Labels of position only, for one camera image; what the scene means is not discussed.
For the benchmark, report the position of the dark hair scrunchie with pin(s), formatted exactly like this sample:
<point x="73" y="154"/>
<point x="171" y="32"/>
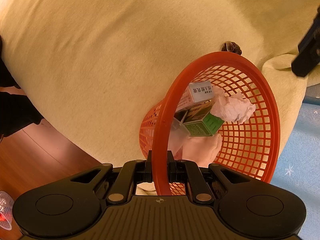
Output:
<point x="231" y="47"/>

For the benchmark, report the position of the pink sock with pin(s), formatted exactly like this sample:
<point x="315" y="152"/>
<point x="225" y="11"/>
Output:
<point x="200" y="152"/>

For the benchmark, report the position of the clear textured plastic cup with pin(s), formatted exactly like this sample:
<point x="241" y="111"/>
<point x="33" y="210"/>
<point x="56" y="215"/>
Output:
<point x="5" y="205"/>

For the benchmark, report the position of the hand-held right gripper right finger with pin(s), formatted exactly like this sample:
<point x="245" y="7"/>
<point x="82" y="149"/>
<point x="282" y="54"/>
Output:
<point x="175" y="172"/>

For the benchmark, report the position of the orange mesh plastic basket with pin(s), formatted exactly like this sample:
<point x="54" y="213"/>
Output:
<point x="160" y="160"/>

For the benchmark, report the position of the blue star print curtain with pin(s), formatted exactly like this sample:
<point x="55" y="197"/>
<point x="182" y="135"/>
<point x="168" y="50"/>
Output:
<point x="300" y="180"/>

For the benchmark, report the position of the white tissue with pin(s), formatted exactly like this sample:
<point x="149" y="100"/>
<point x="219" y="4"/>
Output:
<point x="232" y="110"/>

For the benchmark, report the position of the person's black clothing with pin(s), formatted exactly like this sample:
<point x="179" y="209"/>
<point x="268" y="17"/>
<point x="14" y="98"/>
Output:
<point x="15" y="115"/>

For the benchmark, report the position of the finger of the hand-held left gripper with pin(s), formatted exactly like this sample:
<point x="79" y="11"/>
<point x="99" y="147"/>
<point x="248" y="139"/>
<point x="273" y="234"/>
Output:
<point x="307" y="62"/>

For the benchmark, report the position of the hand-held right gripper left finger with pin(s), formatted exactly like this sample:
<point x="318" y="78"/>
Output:
<point x="145" y="172"/>

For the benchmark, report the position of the green carton box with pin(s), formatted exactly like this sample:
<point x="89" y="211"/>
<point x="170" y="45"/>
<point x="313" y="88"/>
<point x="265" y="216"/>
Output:
<point x="202" y="127"/>

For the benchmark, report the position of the white carton box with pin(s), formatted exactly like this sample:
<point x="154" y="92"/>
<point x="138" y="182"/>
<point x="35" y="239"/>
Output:
<point x="200" y="91"/>

